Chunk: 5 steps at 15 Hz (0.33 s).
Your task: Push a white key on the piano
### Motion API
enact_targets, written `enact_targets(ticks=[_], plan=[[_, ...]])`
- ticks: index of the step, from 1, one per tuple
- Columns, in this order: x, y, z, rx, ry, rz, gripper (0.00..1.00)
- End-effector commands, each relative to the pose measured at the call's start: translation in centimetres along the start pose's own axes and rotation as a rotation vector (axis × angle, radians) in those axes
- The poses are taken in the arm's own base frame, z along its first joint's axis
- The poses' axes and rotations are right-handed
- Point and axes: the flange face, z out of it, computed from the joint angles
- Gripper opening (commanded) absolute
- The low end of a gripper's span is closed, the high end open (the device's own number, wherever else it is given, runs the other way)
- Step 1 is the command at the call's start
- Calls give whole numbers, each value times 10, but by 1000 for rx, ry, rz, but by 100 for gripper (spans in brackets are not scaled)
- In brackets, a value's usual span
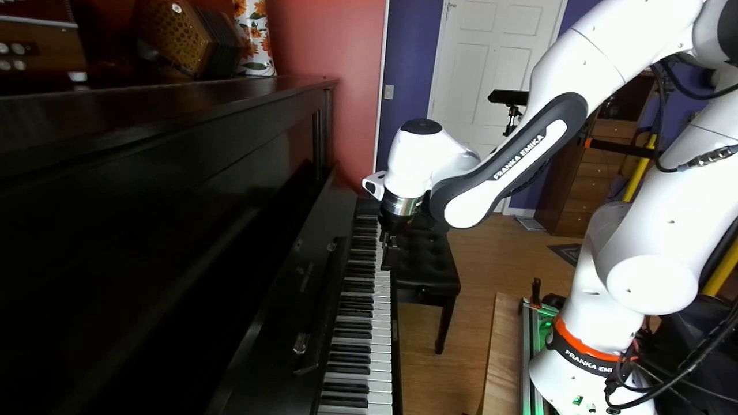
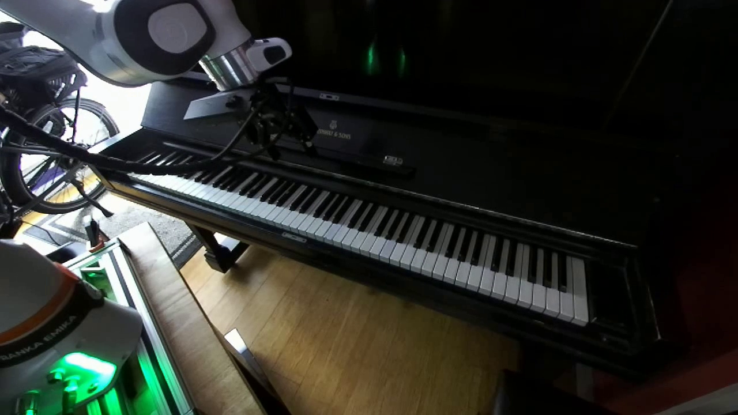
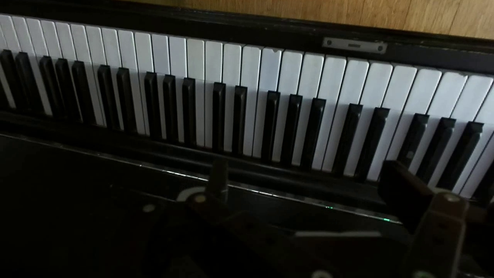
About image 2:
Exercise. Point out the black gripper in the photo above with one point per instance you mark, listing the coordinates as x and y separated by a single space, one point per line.
278 104

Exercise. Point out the black piano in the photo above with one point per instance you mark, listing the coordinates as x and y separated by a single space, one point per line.
461 176

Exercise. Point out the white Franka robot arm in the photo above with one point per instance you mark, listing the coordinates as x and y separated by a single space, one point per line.
138 48

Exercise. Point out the black glossy bar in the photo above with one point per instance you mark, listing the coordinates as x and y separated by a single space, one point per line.
257 377

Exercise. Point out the black bicycle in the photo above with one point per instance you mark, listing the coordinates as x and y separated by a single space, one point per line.
47 162

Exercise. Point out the green glowing device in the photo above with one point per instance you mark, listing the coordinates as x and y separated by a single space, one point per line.
146 338

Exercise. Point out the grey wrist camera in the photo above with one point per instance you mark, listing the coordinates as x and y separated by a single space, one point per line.
271 51

